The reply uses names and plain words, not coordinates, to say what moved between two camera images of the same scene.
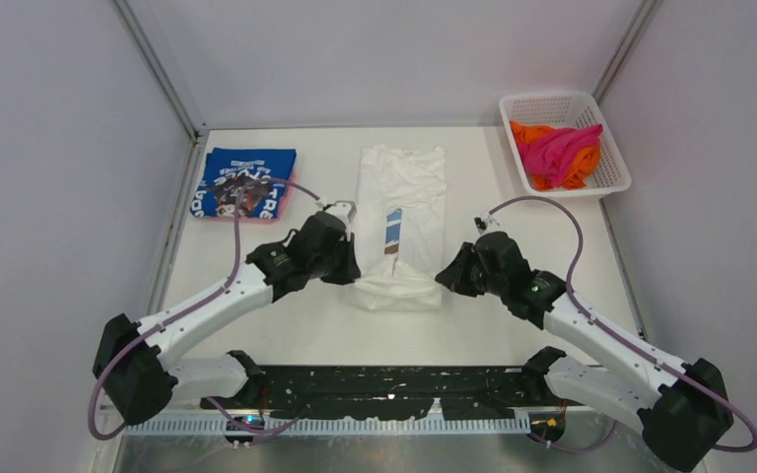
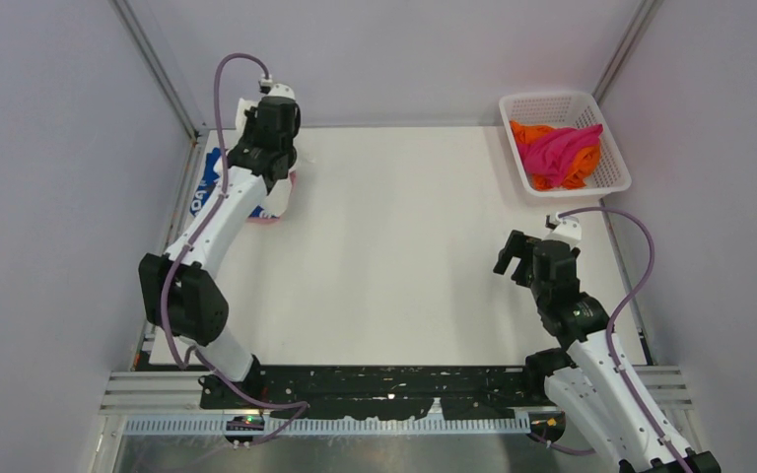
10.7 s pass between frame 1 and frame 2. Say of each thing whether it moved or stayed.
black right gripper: moved
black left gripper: moved
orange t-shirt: stayed
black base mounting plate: stayed
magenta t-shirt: stayed
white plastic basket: stayed
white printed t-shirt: moved
